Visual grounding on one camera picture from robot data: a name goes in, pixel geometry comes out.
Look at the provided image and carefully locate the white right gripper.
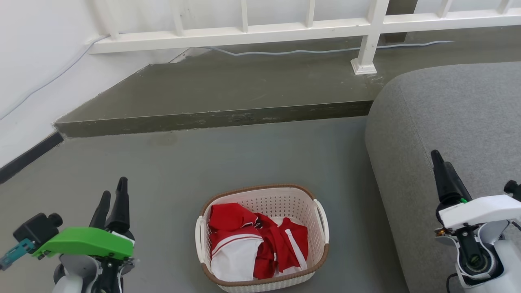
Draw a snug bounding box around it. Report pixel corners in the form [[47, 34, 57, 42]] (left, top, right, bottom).
[[430, 150, 521, 247]]

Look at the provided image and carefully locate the pale blue floor cable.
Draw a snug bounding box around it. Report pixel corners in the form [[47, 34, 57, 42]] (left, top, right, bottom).
[[202, 40, 455, 57]]

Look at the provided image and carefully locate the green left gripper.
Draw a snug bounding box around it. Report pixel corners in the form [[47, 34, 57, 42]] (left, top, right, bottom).
[[32, 177, 135, 262]]

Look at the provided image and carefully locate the cream plastic laundry basket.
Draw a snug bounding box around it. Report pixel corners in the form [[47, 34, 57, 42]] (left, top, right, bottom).
[[195, 184, 330, 293]]

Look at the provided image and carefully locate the pale grey wall cable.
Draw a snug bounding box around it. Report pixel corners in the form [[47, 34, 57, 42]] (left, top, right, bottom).
[[0, 35, 109, 121]]

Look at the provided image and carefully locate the white wooden railing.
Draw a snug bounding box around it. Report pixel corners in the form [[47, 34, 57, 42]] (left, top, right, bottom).
[[88, 0, 521, 75]]

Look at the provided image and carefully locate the red white collared shirt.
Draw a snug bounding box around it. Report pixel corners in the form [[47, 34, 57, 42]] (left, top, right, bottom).
[[208, 203, 265, 282]]

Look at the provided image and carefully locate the grey fabric sofa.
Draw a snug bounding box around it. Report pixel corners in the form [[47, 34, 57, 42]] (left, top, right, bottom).
[[365, 62, 521, 293]]

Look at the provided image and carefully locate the red garment with white stripe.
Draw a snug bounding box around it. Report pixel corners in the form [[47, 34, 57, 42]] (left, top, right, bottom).
[[253, 213, 309, 280]]

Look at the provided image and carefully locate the black baseboard strip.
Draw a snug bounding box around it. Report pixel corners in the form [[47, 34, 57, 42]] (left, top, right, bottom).
[[0, 131, 65, 184]]

